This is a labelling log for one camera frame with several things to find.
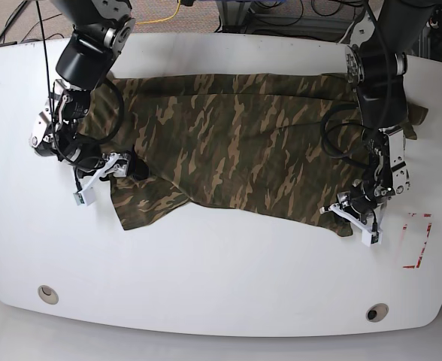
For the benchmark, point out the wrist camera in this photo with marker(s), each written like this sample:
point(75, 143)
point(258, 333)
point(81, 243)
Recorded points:
point(85, 196)
point(371, 237)

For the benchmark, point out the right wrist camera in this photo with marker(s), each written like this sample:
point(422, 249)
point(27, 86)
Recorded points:
point(85, 196)

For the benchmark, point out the left table cable grommet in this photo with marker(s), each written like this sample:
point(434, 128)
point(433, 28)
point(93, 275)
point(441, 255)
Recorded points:
point(48, 295)

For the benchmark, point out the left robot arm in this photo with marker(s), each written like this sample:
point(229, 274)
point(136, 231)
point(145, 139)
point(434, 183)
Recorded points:
point(376, 69)

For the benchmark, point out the table cable grommet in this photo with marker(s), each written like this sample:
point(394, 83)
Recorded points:
point(377, 312)
point(48, 295)

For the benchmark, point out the red tape marking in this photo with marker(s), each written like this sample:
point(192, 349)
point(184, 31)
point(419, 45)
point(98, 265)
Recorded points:
point(415, 236)

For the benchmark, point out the camouflage t-shirt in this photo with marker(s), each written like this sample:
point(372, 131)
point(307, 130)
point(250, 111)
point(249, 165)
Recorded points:
point(250, 142)

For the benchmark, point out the grey metal stand base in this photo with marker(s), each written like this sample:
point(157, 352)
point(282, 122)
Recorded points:
point(237, 17)

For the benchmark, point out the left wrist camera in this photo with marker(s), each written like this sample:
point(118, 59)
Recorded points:
point(371, 237)

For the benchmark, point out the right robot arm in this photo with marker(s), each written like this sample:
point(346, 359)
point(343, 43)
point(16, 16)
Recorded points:
point(100, 31)

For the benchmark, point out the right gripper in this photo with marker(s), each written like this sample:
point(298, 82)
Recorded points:
point(117, 164)

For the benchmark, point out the right table cable grommet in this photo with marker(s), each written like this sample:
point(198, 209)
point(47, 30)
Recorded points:
point(377, 312)

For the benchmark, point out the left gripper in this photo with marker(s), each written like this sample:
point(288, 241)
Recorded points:
point(340, 212)

